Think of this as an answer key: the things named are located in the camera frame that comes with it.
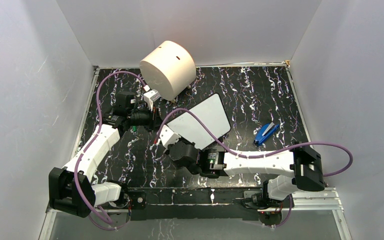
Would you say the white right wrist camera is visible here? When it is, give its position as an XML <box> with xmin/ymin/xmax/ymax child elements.
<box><xmin>154</xmin><ymin>124</ymin><xmax>181</xmax><ymax>150</ymax></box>

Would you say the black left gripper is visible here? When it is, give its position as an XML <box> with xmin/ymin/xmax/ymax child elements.
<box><xmin>128</xmin><ymin>104</ymin><xmax>166</xmax><ymax>134</ymax></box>

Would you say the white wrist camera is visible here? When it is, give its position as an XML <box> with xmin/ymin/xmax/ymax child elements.
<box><xmin>143</xmin><ymin>85</ymin><xmax>161</xmax><ymax>111</ymax></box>
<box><xmin>154</xmin><ymin>124</ymin><xmax>181</xmax><ymax>150</ymax></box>

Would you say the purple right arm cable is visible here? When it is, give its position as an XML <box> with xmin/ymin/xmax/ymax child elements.
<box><xmin>155</xmin><ymin>108</ymin><xmax>354</xmax><ymax>228</ymax></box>

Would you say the black framed whiteboard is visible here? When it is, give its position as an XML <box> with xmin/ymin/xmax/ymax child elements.
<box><xmin>167</xmin><ymin>93</ymin><xmax>232</xmax><ymax>150</ymax></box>

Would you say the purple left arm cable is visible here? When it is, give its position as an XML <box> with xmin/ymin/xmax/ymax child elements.
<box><xmin>73</xmin><ymin>71</ymin><xmax>148</xmax><ymax>231</ymax></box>

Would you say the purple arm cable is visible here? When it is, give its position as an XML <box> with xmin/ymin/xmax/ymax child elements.
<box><xmin>73</xmin><ymin>71</ymin><xmax>148</xmax><ymax>231</ymax></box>
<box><xmin>155</xmin><ymin>108</ymin><xmax>354</xmax><ymax>228</ymax></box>

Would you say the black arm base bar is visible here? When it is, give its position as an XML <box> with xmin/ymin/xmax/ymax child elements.
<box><xmin>97</xmin><ymin>187</ymin><xmax>282</xmax><ymax>223</ymax></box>

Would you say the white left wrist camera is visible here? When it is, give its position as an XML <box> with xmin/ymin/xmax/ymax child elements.
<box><xmin>143</xmin><ymin>85</ymin><xmax>161</xmax><ymax>111</ymax></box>

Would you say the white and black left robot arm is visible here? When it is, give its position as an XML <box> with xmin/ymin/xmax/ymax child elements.
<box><xmin>48</xmin><ymin>90</ymin><xmax>162</xmax><ymax>218</ymax></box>

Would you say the blue stapler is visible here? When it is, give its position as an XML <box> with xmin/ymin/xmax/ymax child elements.
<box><xmin>253</xmin><ymin>122</ymin><xmax>280</xmax><ymax>147</ymax></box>

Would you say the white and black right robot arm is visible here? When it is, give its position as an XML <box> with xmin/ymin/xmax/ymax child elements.
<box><xmin>167</xmin><ymin>141</ymin><xmax>325</xmax><ymax>210</ymax></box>

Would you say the cream cylindrical container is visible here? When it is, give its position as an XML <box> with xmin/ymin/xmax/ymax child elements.
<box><xmin>139</xmin><ymin>40</ymin><xmax>196</xmax><ymax>101</ymax></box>

